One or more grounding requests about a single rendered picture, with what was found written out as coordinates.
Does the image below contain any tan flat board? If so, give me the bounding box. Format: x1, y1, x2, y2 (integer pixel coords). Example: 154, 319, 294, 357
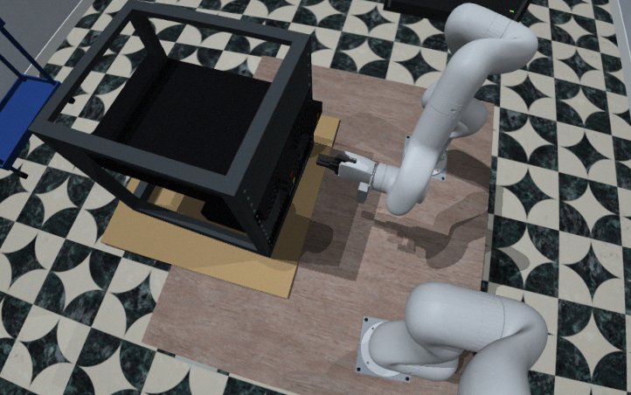
100, 115, 340, 299

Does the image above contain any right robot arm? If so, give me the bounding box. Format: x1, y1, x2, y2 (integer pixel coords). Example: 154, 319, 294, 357
356, 3, 538, 216

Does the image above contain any black metal rack frame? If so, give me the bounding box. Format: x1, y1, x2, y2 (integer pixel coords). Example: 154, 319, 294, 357
28, 0, 314, 258

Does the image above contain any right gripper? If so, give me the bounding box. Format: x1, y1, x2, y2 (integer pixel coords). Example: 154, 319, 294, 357
316, 151, 377, 184

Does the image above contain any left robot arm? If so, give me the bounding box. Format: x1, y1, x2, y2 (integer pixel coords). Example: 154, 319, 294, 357
360, 281, 548, 395

